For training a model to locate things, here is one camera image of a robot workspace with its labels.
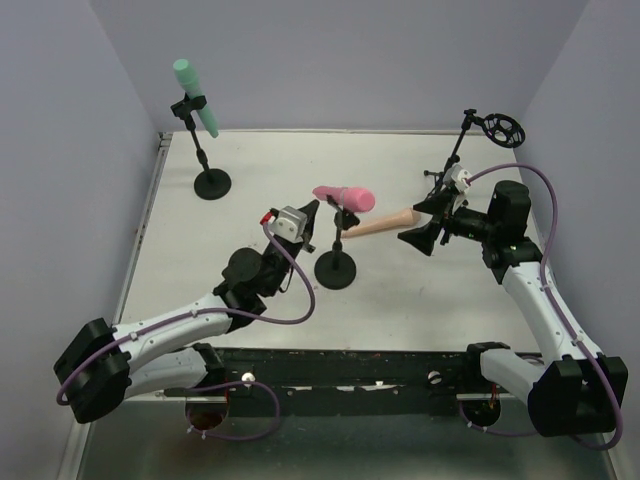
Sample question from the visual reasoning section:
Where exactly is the beige toy microphone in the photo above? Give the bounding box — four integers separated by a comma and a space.
341, 208, 421, 239

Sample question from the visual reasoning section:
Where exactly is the pink toy microphone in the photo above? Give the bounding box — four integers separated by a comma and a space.
312, 186, 376, 213

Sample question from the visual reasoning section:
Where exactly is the black round-base mic stand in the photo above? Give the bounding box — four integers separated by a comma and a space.
314, 195, 360, 290
171, 94, 232, 201

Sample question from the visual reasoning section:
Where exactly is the black tripod shock-mount stand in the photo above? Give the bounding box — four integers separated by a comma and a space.
419, 108, 526, 201

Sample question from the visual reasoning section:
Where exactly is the green toy microphone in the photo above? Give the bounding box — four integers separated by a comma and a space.
173, 59, 219, 138

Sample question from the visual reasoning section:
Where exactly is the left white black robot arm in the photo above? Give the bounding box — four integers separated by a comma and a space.
53, 200, 320, 424

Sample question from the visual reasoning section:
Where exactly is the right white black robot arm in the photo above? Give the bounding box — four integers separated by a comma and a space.
398, 180, 628, 437

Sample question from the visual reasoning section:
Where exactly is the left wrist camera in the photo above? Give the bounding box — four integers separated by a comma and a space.
261, 206, 308, 243

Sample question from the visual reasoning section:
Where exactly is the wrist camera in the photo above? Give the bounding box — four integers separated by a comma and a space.
444, 164, 471, 210
261, 206, 308, 243

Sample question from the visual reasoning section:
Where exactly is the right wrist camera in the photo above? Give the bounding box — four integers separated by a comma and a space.
444, 164, 471, 210

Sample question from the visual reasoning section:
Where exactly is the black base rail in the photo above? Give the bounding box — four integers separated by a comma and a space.
102, 344, 521, 419

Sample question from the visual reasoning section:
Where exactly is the aluminium frame extrusion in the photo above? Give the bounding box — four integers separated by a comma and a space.
56, 132, 173, 479

